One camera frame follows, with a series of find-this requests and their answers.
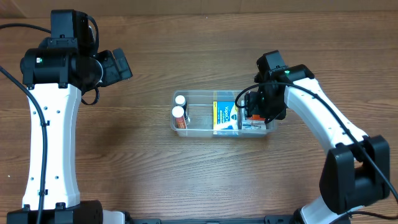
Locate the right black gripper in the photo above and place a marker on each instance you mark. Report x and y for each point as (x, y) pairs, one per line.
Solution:
(252, 104)

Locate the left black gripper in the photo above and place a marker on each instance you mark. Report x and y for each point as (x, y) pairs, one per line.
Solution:
(115, 68)

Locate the red medicine box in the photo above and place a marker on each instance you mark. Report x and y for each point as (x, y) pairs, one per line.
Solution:
(257, 117)

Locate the white blue medicine box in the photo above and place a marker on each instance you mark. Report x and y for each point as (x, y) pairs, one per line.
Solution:
(252, 124)

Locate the blue yellow VapoDrops box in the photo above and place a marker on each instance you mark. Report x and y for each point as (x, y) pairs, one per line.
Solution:
(225, 118)

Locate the black tube white cap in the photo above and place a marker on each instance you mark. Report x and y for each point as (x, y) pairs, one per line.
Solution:
(180, 100)

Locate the orange Redoxon tube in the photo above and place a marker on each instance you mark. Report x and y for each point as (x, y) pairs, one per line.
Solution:
(179, 115)

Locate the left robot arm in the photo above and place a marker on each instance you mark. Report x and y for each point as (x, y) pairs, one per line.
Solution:
(55, 76)

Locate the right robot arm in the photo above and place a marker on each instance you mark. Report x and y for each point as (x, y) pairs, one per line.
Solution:
(356, 171)

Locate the clear plastic container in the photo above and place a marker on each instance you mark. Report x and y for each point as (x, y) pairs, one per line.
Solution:
(200, 108)

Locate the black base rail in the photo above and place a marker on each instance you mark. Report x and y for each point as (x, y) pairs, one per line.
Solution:
(211, 221)

